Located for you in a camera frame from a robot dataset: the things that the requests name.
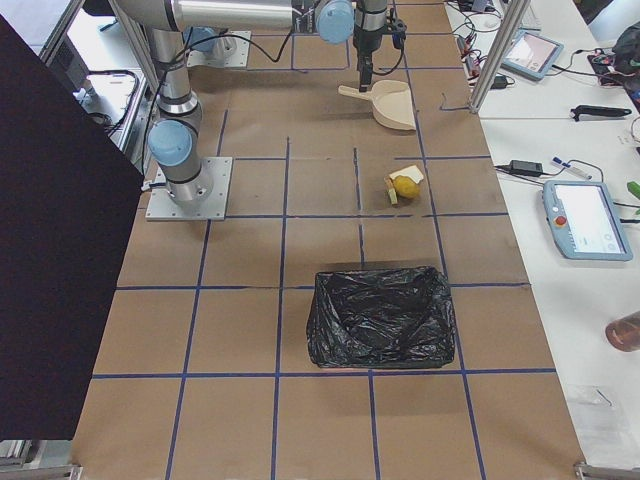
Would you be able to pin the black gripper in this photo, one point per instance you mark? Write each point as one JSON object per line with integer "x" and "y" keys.
{"x": 368, "y": 41}

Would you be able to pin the beige plastic dustpan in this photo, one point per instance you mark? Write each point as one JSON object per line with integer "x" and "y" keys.
{"x": 391, "y": 103}

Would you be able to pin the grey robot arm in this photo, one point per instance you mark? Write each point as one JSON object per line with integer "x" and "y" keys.
{"x": 172, "y": 140}

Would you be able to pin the black bag lined bin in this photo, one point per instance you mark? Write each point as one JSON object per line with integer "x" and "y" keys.
{"x": 401, "y": 318}

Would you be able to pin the bread slice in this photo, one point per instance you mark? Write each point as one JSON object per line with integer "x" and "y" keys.
{"x": 413, "y": 172}

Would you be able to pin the small brown cracker piece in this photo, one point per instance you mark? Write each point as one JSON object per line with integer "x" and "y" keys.
{"x": 391, "y": 191}

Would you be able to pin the yellow lemon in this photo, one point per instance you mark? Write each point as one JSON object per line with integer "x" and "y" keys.
{"x": 406, "y": 187}

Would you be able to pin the far teach pendant tablet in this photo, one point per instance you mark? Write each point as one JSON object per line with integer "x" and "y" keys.
{"x": 531, "y": 55}

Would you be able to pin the teach pendant tablet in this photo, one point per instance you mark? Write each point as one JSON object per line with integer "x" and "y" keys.
{"x": 583, "y": 222}
{"x": 531, "y": 55}

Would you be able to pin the black power adapter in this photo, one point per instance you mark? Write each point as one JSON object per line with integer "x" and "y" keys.
{"x": 526, "y": 168}

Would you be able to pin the black handheld tool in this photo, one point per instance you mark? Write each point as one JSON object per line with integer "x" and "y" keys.
{"x": 598, "y": 111}

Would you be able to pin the near teach pendant tablet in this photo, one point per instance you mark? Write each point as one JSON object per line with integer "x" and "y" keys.
{"x": 583, "y": 222}

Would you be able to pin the black side panel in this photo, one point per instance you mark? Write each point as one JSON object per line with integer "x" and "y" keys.
{"x": 68, "y": 201}

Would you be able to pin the brown bottle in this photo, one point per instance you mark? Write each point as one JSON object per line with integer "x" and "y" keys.
{"x": 623, "y": 334}

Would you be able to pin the aluminium frame post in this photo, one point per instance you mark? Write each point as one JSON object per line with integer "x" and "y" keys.
{"x": 499, "y": 47}

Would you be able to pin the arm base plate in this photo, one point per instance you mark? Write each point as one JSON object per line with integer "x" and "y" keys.
{"x": 222, "y": 52}
{"x": 204, "y": 198}

